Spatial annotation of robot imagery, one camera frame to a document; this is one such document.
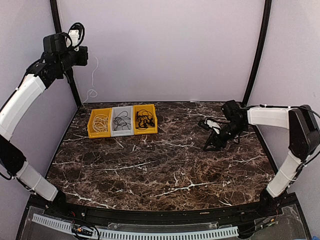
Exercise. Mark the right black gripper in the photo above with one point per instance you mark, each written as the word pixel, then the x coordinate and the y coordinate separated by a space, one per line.
pixel 215 139

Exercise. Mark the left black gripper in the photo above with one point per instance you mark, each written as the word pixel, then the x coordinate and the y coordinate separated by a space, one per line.
pixel 83 60

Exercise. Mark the yellow plastic bin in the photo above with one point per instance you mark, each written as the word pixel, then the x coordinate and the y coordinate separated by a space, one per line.
pixel 144 119
pixel 99 124

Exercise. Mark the grey plastic bin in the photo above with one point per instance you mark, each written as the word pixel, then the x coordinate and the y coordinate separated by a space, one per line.
pixel 121 122

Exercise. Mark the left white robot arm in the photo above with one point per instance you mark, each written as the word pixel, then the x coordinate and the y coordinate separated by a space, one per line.
pixel 61 52

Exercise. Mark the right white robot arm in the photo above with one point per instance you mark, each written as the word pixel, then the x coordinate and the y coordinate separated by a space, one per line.
pixel 300 122

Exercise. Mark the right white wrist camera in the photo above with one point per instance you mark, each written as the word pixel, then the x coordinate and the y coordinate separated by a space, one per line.
pixel 209 124

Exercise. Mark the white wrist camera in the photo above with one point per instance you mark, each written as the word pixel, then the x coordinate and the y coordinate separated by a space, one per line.
pixel 76 34
pixel 209 124

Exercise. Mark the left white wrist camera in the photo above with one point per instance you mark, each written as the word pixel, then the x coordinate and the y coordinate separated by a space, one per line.
pixel 76 34

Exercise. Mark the white slotted cable duct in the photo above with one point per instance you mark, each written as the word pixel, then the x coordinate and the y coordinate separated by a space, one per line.
pixel 134 232

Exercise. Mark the black front rail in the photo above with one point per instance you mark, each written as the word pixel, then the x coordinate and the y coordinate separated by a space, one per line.
pixel 240 214

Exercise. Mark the right black frame post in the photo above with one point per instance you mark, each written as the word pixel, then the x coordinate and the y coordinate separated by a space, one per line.
pixel 258 52

